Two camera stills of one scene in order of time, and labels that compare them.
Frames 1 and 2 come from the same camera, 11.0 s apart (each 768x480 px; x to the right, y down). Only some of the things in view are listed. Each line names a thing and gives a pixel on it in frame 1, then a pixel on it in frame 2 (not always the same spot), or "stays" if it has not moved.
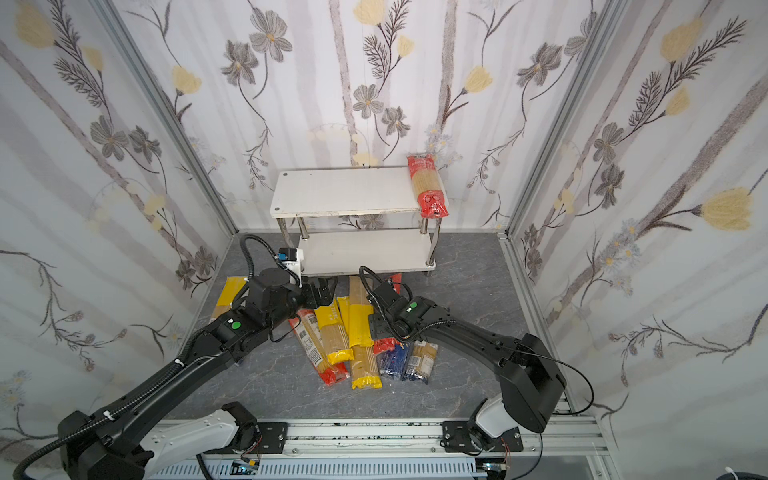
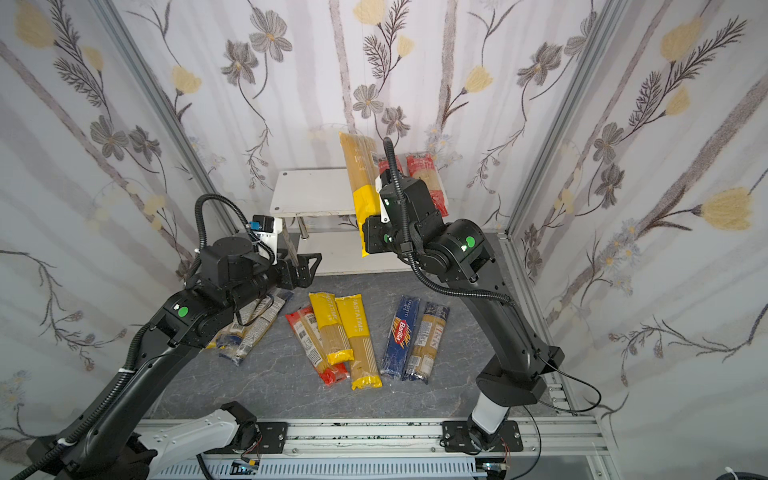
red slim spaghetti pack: x=307 y=327 stays
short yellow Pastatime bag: x=334 y=334 stays
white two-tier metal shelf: x=356 y=221 stays
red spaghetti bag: x=397 y=281 -> x=384 y=165
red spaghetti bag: x=432 y=202 stays
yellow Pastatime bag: x=361 y=307 -> x=362 y=158
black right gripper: x=384 y=294 -> x=372 y=229
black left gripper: x=323 y=291 -> x=293 y=268
